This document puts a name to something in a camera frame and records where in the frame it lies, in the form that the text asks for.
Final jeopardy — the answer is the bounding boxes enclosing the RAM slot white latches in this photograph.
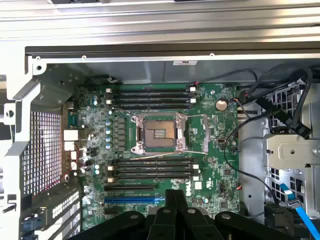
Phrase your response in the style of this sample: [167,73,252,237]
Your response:
[105,83,198,94]
[106,173,201,183]
[106,162,201,171]
[105,96,198,105]

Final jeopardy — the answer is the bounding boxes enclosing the RAM slot black latches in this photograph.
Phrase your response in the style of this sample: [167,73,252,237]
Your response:
[105,90,198,99]
[109,102,195,111]
[111,156,197,164]
[111,168,198,175]

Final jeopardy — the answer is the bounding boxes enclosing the blue expansion slot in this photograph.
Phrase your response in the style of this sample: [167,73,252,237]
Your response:
[103,195,166,204]

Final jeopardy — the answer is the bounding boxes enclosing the long black expansion slot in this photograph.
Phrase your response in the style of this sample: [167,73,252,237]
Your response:
[103,183,160,193]

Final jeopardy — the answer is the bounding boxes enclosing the thin metal locking lever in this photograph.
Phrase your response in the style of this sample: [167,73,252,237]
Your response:
[129,149,181,161]
[111,106,137,118]

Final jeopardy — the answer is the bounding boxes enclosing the metal socket cover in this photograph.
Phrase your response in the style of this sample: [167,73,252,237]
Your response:
[174,112,210,155]

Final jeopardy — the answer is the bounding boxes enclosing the CPU socket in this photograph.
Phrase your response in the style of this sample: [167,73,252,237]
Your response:
[129,113,188,155]

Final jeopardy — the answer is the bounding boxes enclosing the green motherboard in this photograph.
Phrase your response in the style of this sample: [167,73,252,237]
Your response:
[66,81,241,226]

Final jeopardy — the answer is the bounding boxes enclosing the round silver coin battery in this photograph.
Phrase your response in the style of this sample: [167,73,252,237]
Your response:
[215,98,229,111]

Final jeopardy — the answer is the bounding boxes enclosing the grey metal disk bay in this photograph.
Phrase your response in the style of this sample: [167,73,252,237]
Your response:
[261,82,320,240]

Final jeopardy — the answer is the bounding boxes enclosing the grey metal PC case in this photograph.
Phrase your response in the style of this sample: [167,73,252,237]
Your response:
[0,44,320,240]

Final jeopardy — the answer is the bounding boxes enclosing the white sticker label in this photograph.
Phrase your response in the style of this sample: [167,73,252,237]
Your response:
[172,59,198,66]

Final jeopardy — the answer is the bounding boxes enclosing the blue flat wire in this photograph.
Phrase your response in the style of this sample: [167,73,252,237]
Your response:
[279,183,320,240]

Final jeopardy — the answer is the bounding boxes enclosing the black power cable with connectors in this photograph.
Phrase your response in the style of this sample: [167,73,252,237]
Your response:
[238,63,315,142]

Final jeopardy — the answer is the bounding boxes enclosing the thin black wire red tip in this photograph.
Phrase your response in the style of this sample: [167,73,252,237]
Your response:
[193,69,259,87]

